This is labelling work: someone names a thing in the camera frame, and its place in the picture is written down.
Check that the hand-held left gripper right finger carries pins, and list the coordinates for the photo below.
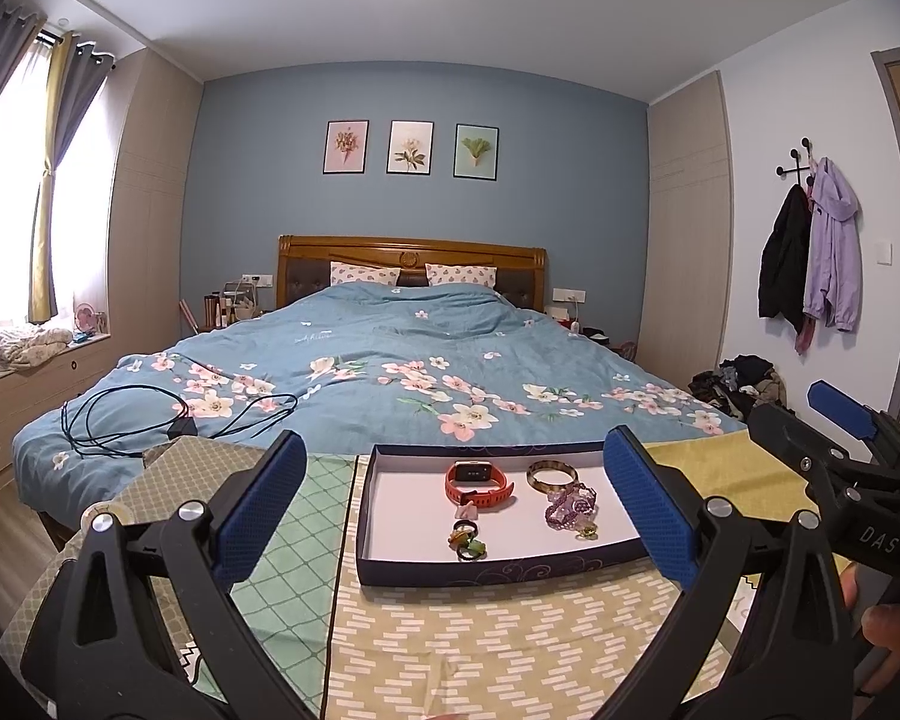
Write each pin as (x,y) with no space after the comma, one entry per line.
(645,502)

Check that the green framed leaf picture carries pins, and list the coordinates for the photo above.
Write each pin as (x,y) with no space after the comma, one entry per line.
(477,150)

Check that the gold tortoiseshell bangle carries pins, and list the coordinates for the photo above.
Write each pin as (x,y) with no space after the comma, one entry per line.
(551,490)

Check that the purple jacket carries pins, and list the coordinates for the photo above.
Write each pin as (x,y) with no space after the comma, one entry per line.
(832,255)

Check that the black wall coat hook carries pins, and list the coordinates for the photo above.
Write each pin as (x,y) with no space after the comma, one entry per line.
(795,161)

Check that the pink desk fan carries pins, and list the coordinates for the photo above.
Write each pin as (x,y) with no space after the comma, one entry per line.
(90,321)

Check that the yellow and grey curtain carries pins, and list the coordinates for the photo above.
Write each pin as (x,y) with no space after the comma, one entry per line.
(45,240)

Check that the pink hair clip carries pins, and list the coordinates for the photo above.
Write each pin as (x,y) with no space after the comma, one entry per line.
(465,515)

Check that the orange smartwatch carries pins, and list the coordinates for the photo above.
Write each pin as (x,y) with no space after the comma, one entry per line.
(471,472)

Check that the white light switch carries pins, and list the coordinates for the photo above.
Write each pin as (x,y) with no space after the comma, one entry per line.
(883,253)

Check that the group of cosmetic bottles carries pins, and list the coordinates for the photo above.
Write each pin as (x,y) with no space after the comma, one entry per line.
(229,309)

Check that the white patterned pillow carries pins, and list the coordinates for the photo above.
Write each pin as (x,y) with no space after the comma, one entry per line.
(461,275)
(365,274)

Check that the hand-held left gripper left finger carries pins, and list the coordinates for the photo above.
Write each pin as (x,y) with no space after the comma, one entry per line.
(262,510)

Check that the white wall socket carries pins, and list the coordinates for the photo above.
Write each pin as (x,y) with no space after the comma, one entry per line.
(568,293)
(256,280)

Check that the window bench cabinet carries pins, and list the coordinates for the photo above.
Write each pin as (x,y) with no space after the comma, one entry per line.
(37,397)

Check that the navy cardboard box lid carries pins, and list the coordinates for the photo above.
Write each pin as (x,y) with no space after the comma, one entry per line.
(412,510)

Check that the pile of light laundry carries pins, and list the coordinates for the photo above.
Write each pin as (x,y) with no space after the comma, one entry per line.
(22,345)

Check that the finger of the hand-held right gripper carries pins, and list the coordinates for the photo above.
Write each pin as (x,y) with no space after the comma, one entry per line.
(787,439)
(840,405)

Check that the white framed flower picture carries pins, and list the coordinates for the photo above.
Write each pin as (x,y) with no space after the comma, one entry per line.
(409,147)

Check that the black jacket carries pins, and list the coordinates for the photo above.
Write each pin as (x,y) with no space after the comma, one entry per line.
(784,262)

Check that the wooden bed headboard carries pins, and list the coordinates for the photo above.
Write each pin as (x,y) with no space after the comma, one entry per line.
(360,246)

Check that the bed with blue floral duvet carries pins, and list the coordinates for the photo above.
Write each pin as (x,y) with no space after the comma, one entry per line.
(390,330)

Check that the pile of dark clothes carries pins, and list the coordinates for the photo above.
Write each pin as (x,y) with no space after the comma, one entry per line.
(739,386)

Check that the beige wardrobe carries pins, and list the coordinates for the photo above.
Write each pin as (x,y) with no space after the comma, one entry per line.
(154,225)
(686,240)

